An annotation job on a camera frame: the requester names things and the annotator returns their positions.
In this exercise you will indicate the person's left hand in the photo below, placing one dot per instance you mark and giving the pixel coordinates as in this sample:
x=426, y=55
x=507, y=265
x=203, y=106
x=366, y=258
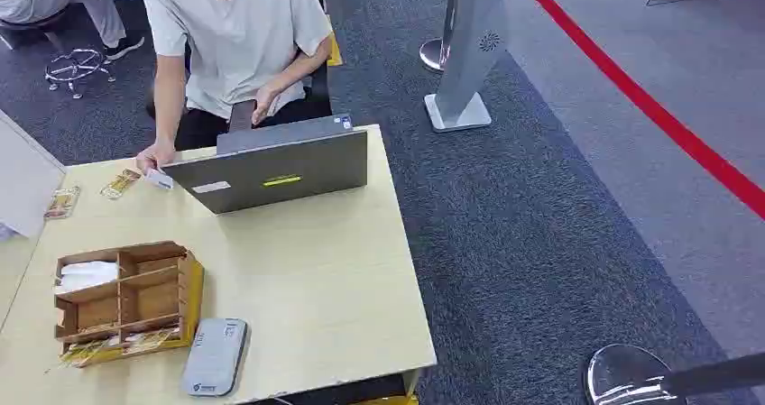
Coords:
x=263, y=102

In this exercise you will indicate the yellow bin under desk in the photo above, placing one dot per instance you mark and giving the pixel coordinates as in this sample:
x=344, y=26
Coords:
x=388, y=400

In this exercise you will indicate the flat grey card reader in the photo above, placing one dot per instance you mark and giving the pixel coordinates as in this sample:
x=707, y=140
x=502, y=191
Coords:
x=214, y=357

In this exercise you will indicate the wooden compartment box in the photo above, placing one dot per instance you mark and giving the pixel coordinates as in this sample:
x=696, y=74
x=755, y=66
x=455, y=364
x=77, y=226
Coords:
x=152, y=298

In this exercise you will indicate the white card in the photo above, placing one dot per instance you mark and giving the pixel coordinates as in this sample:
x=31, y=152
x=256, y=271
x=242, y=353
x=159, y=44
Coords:
x=160, y=179

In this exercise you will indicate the grey laptop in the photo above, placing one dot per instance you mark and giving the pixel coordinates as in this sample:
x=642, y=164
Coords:
x=275, y=172

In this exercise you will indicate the chrome stool base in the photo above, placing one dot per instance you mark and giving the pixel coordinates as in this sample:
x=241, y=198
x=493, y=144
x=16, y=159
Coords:
x=78, y=67

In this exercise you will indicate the black chair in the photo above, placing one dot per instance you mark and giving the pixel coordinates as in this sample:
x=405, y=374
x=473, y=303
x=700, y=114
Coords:
x=320, y=91

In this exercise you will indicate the grey kiosk stand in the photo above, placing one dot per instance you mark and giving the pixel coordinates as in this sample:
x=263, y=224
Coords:
x=469, y=44

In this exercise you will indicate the yellow box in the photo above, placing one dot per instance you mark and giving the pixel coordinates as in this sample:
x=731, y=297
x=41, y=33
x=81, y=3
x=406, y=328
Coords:
x=334, y=53

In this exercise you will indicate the dark phone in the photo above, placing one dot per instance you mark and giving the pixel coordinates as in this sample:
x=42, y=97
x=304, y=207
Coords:
x=242, y=115

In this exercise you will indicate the yellow printed card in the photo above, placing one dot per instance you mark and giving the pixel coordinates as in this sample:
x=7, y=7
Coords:
x=120, y=183
x=62, y=203

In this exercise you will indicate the person in pale shirt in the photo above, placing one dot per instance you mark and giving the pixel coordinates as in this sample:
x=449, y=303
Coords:
x=239, y=32

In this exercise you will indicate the chrome stanchion post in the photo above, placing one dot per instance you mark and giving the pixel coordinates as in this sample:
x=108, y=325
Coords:
x=433, y=54

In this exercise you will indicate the red barrier belt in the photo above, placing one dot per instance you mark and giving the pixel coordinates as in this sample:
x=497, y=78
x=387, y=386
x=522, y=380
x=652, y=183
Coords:
x=645, y=102

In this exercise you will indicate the white partition panel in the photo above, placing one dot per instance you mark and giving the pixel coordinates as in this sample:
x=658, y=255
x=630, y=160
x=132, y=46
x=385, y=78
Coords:
x=24, y=178

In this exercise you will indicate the person's right hand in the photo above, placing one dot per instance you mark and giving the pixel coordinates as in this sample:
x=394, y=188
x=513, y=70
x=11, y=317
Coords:
x=154, y=155

